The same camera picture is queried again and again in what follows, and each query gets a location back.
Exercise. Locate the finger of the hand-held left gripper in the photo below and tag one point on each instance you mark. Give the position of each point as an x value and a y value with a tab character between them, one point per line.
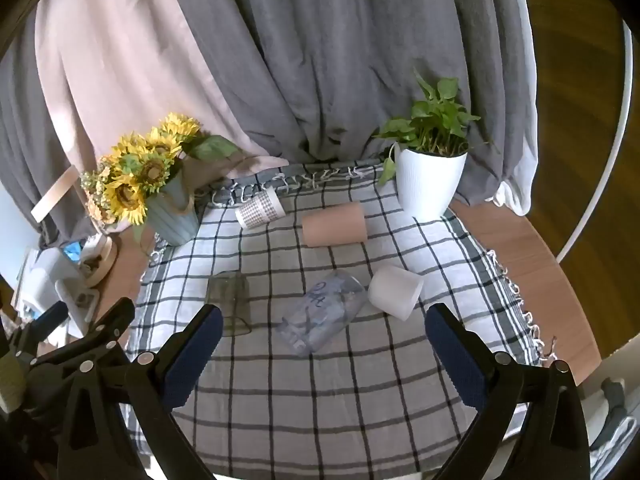
107	327
47	322

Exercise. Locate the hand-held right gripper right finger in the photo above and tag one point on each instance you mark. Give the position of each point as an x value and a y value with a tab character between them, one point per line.
457	362

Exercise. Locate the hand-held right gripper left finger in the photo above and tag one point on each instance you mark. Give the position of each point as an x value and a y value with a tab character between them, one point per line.
192	360

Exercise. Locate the green tinted glass cup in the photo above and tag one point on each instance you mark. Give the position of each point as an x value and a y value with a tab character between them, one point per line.
227	302

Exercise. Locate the white cup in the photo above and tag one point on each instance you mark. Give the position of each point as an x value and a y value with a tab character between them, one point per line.
395	292

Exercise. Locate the clear printed plastic cup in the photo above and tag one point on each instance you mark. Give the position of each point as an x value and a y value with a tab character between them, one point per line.
320	315

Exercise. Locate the checkered paper cup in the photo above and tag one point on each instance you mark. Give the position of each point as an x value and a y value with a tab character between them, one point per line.
260	210

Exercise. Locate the pink cup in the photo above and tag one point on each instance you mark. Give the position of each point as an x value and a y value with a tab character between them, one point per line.
335	225

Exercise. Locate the white appliance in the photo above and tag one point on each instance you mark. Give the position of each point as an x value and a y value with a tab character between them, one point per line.
50	280

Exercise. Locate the round wooden disc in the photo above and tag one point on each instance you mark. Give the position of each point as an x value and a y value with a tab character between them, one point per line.
102	260

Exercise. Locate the checkered tablecloth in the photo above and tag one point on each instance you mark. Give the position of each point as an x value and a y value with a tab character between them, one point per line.
300	410

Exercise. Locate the blue-green ribbed vase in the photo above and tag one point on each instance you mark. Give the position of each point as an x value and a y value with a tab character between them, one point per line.
172	222

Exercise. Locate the sunflower bouquet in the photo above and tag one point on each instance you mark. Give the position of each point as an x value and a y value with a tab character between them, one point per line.
125	195

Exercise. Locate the grey object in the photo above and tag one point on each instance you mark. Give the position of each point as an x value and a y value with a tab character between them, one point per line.
612	410

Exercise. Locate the white ribbed plant pot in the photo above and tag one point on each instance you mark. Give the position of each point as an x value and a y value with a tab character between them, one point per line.
430	185

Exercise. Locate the green leafy plant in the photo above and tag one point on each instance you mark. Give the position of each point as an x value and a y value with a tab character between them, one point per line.
430	110

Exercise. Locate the white curtain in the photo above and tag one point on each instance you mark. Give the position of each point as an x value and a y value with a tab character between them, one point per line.
520	110

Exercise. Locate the pink curtain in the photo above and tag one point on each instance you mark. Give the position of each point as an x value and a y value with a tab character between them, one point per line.
125	60

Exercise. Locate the grey curtain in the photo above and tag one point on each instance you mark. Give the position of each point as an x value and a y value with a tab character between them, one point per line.
325	60

